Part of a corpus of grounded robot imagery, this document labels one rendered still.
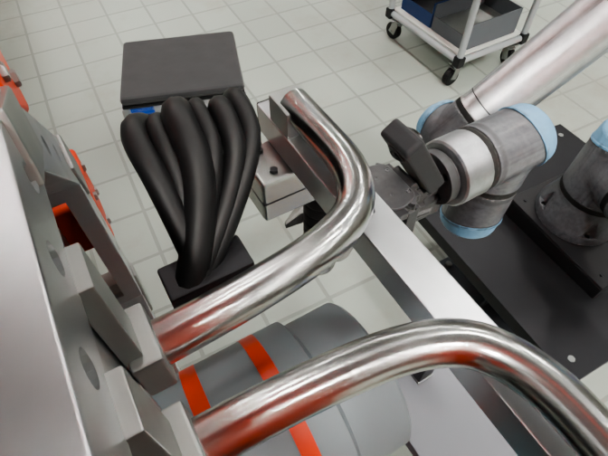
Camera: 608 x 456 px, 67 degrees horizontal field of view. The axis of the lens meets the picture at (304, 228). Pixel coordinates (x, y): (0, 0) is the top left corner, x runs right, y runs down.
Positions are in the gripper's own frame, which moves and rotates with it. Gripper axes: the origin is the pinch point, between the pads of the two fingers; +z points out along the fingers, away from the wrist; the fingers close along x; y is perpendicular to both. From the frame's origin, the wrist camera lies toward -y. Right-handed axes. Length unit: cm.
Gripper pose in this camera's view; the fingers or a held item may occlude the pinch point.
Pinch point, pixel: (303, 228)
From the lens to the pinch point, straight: 50.7
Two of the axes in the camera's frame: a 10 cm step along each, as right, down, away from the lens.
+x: -5.0, -6.9, 5.3
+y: 0.0, 6.1, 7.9
